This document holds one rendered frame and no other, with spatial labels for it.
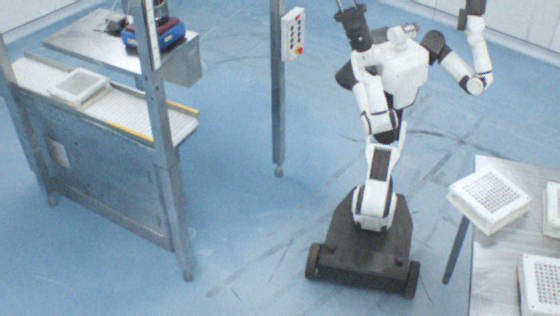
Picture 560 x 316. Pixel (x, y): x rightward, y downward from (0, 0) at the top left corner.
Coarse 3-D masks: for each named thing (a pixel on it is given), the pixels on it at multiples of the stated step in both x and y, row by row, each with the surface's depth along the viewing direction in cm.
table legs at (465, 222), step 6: (462, 216) 260; (462, 222) 259; (468, 222) 258; (462, 228) 261; (456, 234) 268; (462, 234) 264; (456, 240) 267; (462, 240) 266; (456, 246) 270; (456, 252) 272; (450, 258) 276; (456, 258) 275; (450, 264) 279; (450, 270) 282; (444, 276) 287; (450, 276) 285; (444, 282) 289
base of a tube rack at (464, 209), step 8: (448, 200) 217; (456, 200) 214; (464, 208) 211; (528, 208) 210; (472, 216) 207; (512, 216) 206; (480, 224) 204; (496, 224) 204; (504, 224) 205; (488, 232) 201
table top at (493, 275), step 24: (480, 168) 232; (504, 168) 232; (528, 168) 232; (552, 168) 231; (528, 192) 220; (528, 216) 210; (480, 240) 201; (504, 240) 201; (528, 240) 200; (552, 240) 200; (480, 264) 192; (504, 264) 192; (480, 288) 184; (504, 288) 184; (480, 312) 177; (504, 312) 176
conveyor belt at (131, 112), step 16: (16, 64) 309; (32, 64) 309; (32, 80) 295; (48, 80) 294; (112, 96) 280; (128, 96) 280; (96, 112) 270; (112, 112) 269; (128, 112) 269; (144, 112) 269; (176, 112) 268; (128, 128) 259; (144, 128) 259; (176, 128) 259; (192, 128) 262; (176, 144) 254
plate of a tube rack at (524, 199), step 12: (492, 168) 221; (468, 180) 216; (480, 180) 216; (504, 180) 216; (456, 192) 211; (468, 192) 211; (504, 192) 210; (468, 204) 207; (480, 204) 206; (492, 204) 205; (516, 204) 205; (480, 216) 203; (492, 216) 201; (504, 216) 201
